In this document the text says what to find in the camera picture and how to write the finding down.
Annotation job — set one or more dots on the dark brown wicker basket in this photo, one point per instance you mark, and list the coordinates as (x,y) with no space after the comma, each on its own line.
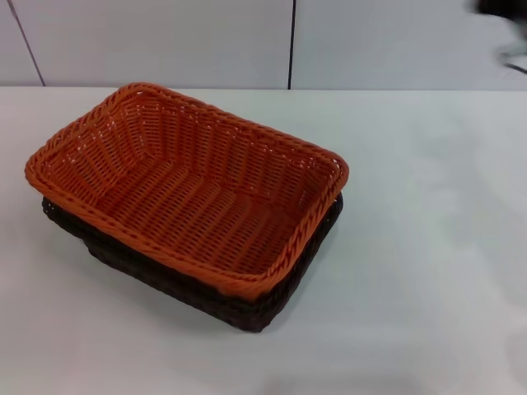
(255,304)

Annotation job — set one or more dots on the dark vertical wall strip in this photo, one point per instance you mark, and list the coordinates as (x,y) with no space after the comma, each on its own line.
(292,41)

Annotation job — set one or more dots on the orange wicker basket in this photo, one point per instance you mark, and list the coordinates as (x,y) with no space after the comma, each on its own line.
(189,197)

